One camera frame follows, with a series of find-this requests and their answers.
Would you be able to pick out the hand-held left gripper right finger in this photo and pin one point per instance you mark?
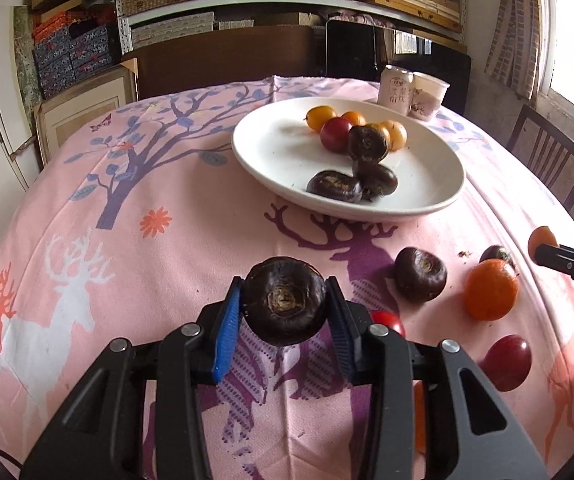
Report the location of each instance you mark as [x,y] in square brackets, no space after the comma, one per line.
[342,330]

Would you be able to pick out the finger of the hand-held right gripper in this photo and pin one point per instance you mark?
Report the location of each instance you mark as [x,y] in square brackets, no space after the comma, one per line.
[572,265]

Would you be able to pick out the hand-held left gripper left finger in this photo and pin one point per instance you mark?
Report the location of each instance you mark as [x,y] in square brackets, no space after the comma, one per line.
[227,330]

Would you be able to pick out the small orange tangerine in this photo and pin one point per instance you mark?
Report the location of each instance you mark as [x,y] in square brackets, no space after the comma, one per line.
[541,239]
[353,118]

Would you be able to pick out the small red plum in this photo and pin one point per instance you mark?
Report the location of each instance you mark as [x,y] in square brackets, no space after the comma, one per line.
[391,320]

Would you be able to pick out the dark water chestnut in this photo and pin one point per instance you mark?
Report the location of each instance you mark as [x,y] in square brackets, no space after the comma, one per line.
[367,144]
[379,180]
[496,254]
[334,185]
[419,274]
[284,300]

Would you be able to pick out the medium orange tangerine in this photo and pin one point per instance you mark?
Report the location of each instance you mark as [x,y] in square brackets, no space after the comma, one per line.
[491,290]

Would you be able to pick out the dark red plum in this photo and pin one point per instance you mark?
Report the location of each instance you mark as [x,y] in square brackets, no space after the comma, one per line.
[334,136]
[509,362]

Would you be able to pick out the large orange tangerine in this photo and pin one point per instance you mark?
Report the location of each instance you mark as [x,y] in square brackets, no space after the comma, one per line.
[419,420]

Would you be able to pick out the white plate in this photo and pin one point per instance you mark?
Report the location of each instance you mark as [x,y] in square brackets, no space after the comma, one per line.
[287,160]

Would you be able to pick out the yellow tangerine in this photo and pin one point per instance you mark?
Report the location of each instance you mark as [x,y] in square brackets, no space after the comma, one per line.
[319,115]

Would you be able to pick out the pink printed tablecloth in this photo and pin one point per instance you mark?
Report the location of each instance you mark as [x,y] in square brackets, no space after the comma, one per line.
[142,270]

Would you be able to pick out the wooden chair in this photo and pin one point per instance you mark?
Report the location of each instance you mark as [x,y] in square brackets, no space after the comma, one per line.
[552,155]

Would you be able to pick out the white paper cup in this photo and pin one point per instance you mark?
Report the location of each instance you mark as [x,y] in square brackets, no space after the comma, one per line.
[429,97]

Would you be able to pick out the checked curtain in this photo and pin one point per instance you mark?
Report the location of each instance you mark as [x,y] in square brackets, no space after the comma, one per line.
[514,25]

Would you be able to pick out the dark brown wooden cabinet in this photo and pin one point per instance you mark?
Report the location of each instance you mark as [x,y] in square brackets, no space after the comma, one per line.
[227,60]

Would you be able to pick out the black panel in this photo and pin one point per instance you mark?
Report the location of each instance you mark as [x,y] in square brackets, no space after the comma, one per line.
[357,50]

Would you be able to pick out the stack of grey flat boxes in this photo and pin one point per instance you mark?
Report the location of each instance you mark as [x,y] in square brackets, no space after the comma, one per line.
[177,30]

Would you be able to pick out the stack of tan flat boxes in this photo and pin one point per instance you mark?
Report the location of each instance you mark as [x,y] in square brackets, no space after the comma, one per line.
[417,2]

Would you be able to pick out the stack of blue patterned boxes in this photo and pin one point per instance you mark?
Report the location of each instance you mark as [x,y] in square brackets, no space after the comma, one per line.
[77,55]

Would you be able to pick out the white metal shelving rack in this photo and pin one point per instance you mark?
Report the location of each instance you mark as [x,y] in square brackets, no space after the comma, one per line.
[287,7]

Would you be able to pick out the marbled leaning board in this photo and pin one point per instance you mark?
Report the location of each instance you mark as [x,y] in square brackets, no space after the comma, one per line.
[23,60]

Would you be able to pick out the wooden picture frame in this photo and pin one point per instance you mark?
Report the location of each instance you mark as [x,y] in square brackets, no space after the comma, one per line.
[82,110]

